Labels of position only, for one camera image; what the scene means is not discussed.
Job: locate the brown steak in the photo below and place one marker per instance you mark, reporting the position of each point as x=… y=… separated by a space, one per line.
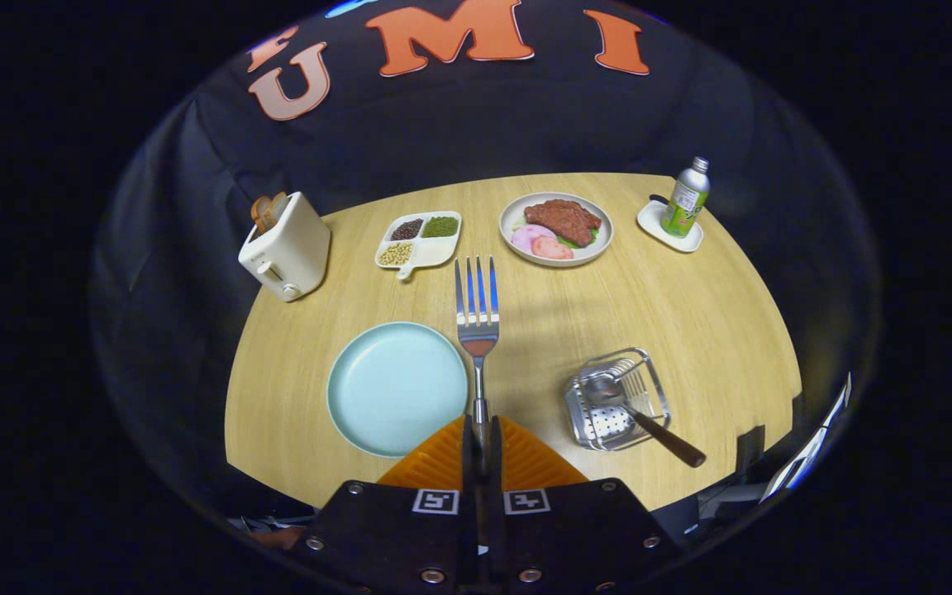
x=565 y=219

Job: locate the small white square plate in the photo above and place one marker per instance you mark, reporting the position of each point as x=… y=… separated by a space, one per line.
x=651 y=223

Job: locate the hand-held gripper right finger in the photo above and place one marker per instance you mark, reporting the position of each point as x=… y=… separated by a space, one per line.
x=495 y=471

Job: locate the light blue plate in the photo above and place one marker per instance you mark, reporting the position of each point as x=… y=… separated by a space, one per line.
x=393 y=388

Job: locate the white divided dish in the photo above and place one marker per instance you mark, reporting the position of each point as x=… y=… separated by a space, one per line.
x=435 y=250

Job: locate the perforated metal basket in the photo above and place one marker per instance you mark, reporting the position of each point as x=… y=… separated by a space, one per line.
x=600 y=421

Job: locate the pile of dark beans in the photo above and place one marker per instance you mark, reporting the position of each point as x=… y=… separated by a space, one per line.
x=406 y=230

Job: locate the green lettuce leaf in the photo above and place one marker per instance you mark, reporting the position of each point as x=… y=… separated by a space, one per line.
x=566 y=242

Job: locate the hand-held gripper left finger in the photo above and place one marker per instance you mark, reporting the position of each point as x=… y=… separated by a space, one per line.
x=468 y=471

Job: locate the pile of green beans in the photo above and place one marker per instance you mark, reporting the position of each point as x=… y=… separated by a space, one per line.
x=440 y=226

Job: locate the red tomato slice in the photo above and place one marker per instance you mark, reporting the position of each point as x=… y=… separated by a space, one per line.
x=553 y=248

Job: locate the toasted bread slice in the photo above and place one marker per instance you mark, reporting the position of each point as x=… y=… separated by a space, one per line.
x=265 y=211

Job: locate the pile of yellow beans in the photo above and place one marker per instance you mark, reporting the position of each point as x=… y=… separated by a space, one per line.
x=395 y=254

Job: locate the cream toaster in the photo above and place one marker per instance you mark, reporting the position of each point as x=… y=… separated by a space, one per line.
x=294 y=252

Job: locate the pink ham slice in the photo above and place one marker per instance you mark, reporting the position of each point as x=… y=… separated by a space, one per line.
x=525 y=237

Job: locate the round white dinner plate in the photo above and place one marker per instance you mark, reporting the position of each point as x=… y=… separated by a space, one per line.
x=513 y=213

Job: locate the green drink bottle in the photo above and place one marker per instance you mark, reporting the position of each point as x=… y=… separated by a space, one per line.
x=684 y=202

